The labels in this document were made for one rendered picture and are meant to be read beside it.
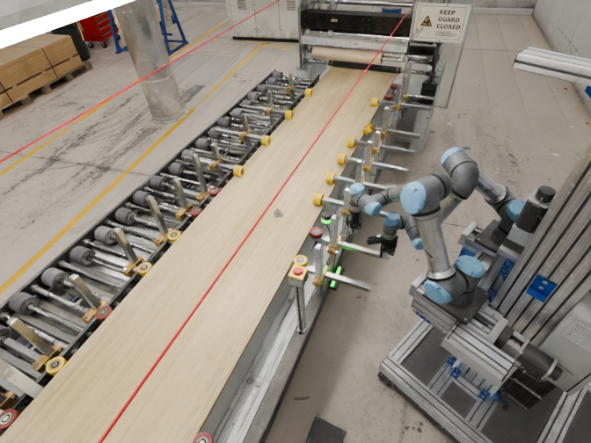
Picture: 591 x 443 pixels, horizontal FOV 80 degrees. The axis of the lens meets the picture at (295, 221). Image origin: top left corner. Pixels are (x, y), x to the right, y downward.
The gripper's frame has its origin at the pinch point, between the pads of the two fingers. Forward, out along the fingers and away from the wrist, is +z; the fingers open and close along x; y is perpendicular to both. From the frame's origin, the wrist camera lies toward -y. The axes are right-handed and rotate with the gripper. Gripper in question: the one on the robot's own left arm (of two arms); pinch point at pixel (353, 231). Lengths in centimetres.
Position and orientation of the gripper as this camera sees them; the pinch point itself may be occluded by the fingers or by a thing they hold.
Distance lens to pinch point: 208.0
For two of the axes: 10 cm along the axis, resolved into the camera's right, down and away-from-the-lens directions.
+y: -0.6, 7.0, -7.2
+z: 0.5, 7.2, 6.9
